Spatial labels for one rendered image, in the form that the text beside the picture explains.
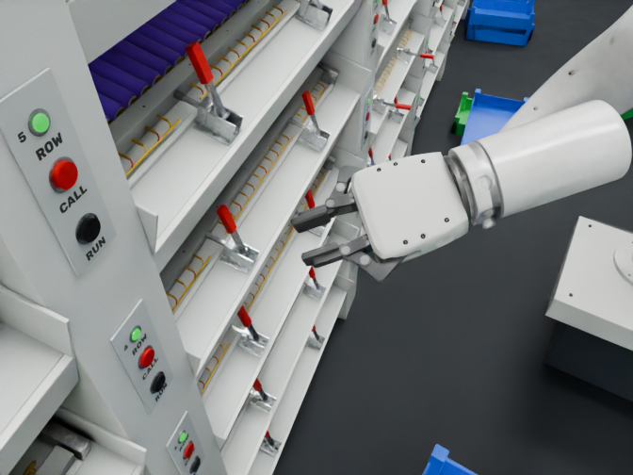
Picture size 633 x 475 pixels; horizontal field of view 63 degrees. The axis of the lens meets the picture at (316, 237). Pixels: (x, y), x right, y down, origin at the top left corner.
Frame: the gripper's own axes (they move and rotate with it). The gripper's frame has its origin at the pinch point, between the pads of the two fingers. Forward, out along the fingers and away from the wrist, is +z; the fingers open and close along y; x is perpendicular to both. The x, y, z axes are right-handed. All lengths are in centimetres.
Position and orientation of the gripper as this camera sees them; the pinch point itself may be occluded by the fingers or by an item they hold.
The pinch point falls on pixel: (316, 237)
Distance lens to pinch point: 54.8
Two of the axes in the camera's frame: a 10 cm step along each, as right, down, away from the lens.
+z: -9.4, 3.2, 0.8
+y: -2.8, -9.1, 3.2
